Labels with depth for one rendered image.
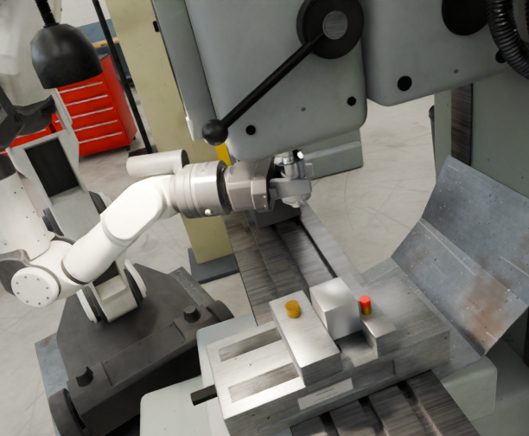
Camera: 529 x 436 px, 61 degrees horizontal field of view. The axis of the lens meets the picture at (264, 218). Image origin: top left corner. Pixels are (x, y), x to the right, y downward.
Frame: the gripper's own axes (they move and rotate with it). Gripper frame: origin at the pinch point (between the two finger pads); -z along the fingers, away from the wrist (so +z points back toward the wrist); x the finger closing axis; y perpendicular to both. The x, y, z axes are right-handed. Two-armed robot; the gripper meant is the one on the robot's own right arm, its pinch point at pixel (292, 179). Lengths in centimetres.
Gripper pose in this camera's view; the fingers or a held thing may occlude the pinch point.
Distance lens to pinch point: 69.4
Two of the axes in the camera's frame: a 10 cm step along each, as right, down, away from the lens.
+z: -9.7, 1.0, 2.1
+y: 2.0, 8.5, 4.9
